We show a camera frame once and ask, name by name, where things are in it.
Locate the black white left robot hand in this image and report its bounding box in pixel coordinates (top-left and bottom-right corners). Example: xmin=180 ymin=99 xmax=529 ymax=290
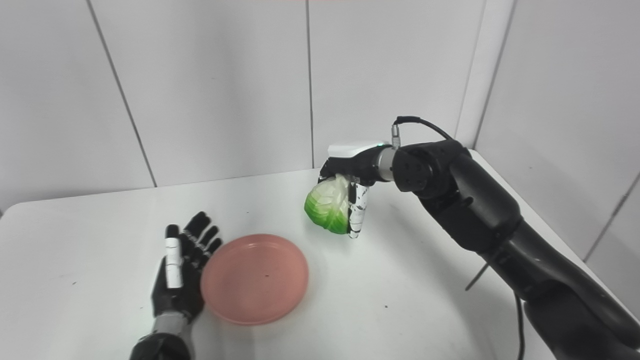
xmin=151 ymin=211 xmax=223 ymax=321

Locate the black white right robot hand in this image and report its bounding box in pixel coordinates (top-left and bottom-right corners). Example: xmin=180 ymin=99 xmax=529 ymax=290
xmin=318 ymin=142 xmax=396 ymax=239

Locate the green white toy cabbage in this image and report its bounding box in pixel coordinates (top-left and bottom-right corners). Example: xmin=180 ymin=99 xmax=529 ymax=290
xmin=304 ymin=174 xmax=352 ymax=235

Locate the pink round plate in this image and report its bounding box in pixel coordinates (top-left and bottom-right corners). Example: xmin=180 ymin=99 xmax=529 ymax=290
xmin=200 ymin=233 xmax=309 ymax=326

